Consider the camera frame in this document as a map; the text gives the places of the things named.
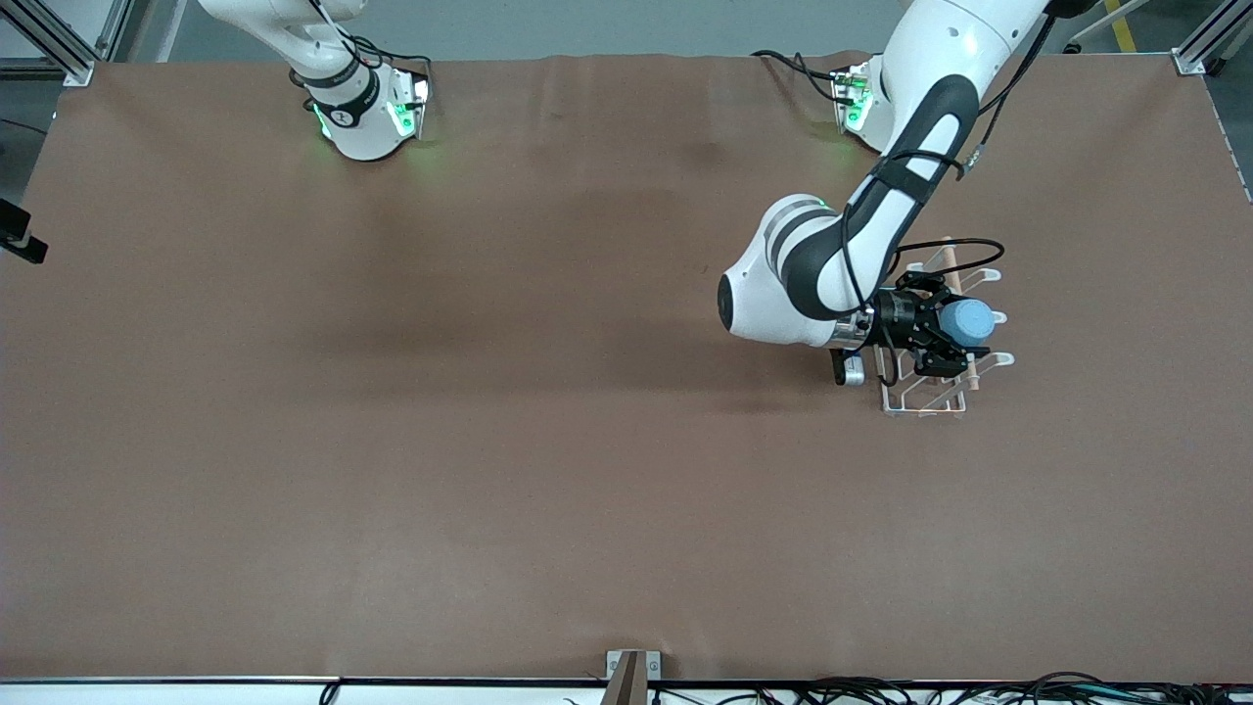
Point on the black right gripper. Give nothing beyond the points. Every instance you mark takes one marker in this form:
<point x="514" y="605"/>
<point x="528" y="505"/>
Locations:
<point x="13" y="220"/>

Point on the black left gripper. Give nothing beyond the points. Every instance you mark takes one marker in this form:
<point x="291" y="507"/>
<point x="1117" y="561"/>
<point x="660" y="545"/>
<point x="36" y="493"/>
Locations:
<point x="896" y="316"/>

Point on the blue plastic cup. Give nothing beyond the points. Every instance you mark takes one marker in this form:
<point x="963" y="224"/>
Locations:
<point x="971" y="321"/>

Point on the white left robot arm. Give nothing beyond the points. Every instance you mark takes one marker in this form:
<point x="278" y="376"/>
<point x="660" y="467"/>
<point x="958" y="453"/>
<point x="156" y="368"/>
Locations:
<point x="783" y="294"/>

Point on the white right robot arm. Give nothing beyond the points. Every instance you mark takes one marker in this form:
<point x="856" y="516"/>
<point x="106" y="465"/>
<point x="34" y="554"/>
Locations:
<point x="357" y="127"/>

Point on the white metal tube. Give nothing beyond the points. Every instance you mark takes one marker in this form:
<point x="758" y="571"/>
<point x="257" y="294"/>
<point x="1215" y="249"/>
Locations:
<point x="1111" y="22"/>

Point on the brown table cover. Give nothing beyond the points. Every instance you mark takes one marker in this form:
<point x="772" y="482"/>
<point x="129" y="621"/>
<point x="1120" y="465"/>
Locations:
<point x="489" y="392"/>

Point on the aluminium frame profile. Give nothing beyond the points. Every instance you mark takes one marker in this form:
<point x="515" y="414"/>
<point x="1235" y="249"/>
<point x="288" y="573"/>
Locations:
<point x="1189" y="61"/>
<point x="78" y="70"/>

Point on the white table edge rail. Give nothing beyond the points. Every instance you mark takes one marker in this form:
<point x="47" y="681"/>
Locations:
<point x="147" y="693"/>

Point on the grey metal bracket plate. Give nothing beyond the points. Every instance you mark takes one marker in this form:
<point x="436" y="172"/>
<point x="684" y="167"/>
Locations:
<point x="615" y="661"/>

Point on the brown camera pole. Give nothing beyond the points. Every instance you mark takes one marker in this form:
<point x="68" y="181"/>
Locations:
<point x="626" y="687"/>

